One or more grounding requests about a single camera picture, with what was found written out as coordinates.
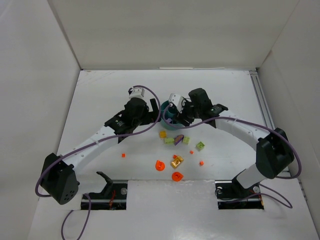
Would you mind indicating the light green square lego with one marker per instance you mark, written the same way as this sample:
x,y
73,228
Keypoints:
x,y
200,146

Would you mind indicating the orange round lego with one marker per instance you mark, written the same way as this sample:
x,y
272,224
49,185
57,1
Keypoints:
x,y
177,176
159,165

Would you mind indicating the orange round lego left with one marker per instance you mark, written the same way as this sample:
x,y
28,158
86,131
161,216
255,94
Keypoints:
x,y
159,165

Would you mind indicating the golden yellow curved lego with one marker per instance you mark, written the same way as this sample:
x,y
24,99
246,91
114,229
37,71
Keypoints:
x,y
176,161

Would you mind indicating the light green small lego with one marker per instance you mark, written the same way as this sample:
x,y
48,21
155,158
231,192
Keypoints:
x,y
186,140

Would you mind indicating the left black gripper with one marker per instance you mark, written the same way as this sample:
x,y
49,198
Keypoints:
x,y
152,113

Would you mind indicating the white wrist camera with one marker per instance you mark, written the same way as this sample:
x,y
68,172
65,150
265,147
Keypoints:
x,y
177,101
136,92

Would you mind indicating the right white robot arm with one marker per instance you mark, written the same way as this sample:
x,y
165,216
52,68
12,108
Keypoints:
x,y
272,150

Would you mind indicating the orange round lego lower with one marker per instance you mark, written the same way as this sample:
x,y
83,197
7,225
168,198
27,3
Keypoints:
x,y
177,176

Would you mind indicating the yellow square lego brick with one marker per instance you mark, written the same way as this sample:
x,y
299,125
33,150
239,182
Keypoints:
x,y
162,134

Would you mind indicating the aluminium rail right edge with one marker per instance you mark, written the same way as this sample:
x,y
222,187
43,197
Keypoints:
x,y
262,102

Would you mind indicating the teal divided round container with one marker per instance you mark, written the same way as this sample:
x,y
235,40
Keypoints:
x,y
170,113

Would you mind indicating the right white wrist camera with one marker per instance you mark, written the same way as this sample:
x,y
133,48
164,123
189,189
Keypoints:
x,y
177,101

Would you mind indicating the purple printed curved lego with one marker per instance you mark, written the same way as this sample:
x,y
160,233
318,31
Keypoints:
x,y
178,139

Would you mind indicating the light green sloped lego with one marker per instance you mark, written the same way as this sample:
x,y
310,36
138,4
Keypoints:
x,y
169,140

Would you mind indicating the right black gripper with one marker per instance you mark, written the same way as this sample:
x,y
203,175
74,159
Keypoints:
x,y
182,119

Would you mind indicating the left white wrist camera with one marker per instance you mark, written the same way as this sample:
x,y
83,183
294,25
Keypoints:
x,y
136,92

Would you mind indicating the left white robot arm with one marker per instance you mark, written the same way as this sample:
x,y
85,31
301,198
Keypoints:
x,y
59,173

